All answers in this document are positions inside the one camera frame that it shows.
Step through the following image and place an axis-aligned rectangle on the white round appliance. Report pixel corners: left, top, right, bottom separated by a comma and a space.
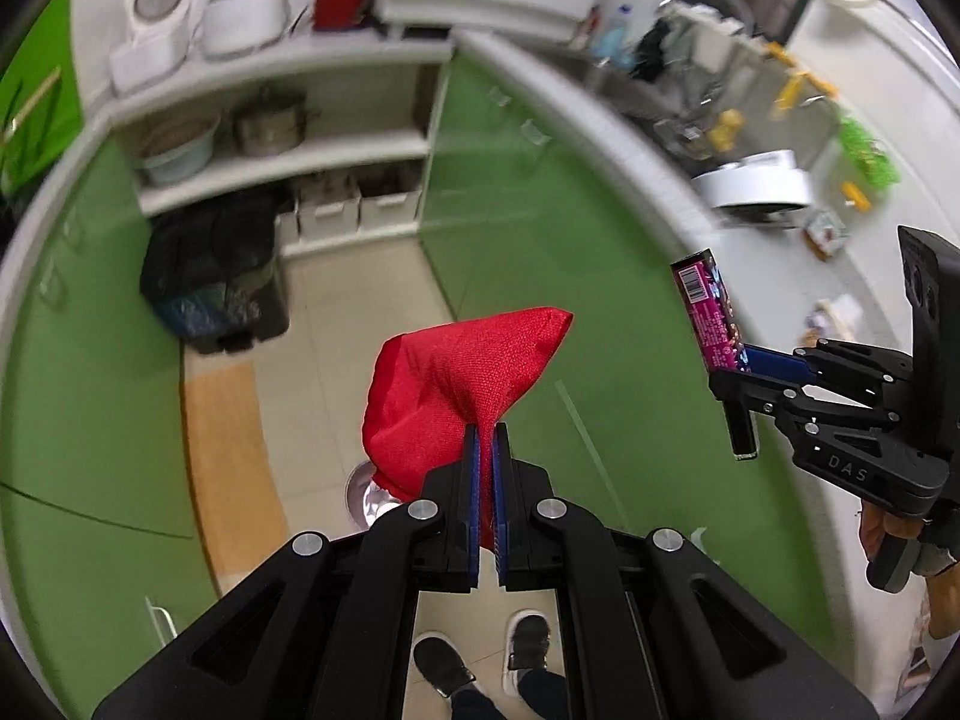
690, 149, 815, 220

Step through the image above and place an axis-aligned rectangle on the steel bowl on floor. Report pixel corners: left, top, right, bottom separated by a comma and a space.
345, 463, 410, 535

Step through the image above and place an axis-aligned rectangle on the white rice cooker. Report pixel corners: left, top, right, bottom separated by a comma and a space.
109, 0, 206, 97

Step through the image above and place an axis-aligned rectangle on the black shoe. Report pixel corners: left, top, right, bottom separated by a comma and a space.
412, 633, 481, 700
504, 612, 552, 695

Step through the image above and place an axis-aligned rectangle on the purple candy tube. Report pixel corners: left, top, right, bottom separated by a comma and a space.
670, 248, 754, 380

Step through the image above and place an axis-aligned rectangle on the white storage box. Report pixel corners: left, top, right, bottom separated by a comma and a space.
357, 174, 422, 232
295, 178, 361, 241

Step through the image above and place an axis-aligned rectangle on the steel stock pot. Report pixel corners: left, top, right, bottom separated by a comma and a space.
229, 90, 311, 158

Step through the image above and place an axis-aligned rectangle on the yellow sponge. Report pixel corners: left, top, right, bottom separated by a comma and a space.
709, 109, 745, 152

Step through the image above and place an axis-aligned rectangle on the small printed box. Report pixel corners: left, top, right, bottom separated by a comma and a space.
804, 208, 850, 262

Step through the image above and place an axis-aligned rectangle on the white open shelf unit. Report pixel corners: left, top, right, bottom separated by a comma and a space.
105, 37, 455, 263

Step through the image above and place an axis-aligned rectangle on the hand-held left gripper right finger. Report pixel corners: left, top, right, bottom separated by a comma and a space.
493, 422, 880, 720

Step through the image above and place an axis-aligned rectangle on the white cooking pot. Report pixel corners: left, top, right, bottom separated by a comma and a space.
196, 0, 293, 61

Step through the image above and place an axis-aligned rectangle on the blue label plastic bottle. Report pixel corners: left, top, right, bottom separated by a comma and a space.
592, 4, 635, 68

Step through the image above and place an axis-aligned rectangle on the black trash bin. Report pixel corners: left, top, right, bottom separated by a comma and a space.
139, 190, 291, 354

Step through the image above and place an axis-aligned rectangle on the red cloth bag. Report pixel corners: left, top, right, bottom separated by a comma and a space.
361, 305, 576, 550

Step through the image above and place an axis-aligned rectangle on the blue jeans leg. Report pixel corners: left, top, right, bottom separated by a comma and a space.
517, 667, 575, 720
450, 682, 515, 720

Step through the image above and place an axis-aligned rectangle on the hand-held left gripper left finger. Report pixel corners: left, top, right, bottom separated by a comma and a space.
92, 424, 482, 720

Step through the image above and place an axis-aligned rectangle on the person's right hand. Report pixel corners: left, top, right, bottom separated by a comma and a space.
859, 502, 887, 565

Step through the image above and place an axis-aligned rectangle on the wooden floor mat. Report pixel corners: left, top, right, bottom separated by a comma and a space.
180, 364, 292, 597

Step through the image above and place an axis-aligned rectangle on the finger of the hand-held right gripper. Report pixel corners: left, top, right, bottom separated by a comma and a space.
741, 338, 917, 395
708, 369, 949, 517

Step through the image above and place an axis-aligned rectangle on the pale blue basin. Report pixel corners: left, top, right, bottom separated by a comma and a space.
133, 114, 223, 187

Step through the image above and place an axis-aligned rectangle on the green snack packet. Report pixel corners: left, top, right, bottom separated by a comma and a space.
837, 117, 901, 190

